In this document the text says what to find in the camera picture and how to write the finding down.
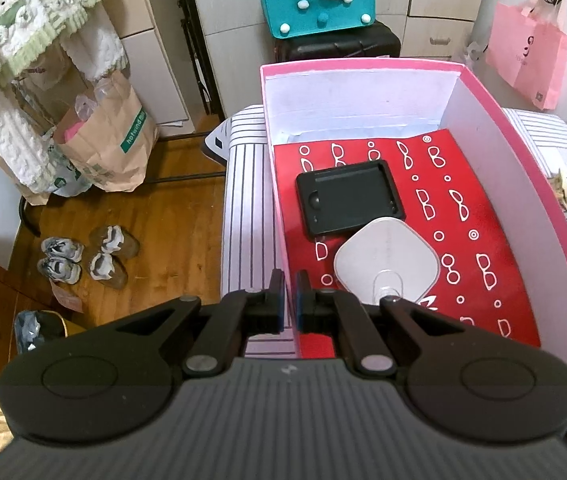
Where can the beige cabinet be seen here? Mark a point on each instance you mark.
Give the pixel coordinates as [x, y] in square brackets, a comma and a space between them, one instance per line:
[148, 50]

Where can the pink card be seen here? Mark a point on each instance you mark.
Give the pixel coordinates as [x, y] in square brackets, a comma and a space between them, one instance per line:
[66, 300]

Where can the pink cardboard box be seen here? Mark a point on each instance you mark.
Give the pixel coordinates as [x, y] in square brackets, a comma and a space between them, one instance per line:
[363, 95]

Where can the white wardrobe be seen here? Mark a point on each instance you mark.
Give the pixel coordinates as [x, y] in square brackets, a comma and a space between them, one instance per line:
[233, 10]

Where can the white green plastic bag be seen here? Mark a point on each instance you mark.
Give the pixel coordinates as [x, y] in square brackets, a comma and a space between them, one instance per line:
[68, 182]

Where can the clear plastic hook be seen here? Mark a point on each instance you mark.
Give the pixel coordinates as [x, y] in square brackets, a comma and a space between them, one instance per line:
[387, 280]

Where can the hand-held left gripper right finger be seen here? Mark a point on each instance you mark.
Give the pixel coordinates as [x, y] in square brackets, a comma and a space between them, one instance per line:
[302, 305]

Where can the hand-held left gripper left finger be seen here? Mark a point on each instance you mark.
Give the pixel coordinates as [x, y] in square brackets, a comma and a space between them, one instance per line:
[279, 305]

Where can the plain brown paper bag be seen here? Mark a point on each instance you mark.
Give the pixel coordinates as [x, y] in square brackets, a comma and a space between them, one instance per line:
[6, 172]

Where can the grey sneaker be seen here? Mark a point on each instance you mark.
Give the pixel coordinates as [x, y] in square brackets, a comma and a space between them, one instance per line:
[58, 270]
[62, 248]

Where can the black suitcase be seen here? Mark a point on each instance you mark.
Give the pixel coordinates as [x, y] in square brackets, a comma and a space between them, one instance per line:
[353, 45]

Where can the brown fleece-lined slipper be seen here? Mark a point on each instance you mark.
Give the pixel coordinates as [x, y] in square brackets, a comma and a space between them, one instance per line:
[113, 240]
[106, 267]

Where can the brown paper bag green label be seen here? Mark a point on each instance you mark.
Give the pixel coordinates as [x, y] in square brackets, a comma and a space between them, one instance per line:
[113, 135]

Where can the white black-trimmed mat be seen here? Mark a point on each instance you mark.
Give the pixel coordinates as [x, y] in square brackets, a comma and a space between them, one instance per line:
[216, 142]

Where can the white rounded square device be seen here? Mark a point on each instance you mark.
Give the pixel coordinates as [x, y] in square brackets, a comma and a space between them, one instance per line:
[388, 245]

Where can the red patterned paper sheet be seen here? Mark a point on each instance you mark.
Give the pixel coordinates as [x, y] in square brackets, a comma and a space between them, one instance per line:
[493, 230]

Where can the pink shopping bag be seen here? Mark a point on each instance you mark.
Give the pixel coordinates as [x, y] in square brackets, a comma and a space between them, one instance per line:
[528, 60]

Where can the bin with plastic bag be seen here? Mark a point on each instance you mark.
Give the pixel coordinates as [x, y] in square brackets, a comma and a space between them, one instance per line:
[28, 330]

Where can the black rectangular case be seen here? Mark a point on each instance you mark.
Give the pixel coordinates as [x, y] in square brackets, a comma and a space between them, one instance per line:
[348, 195]

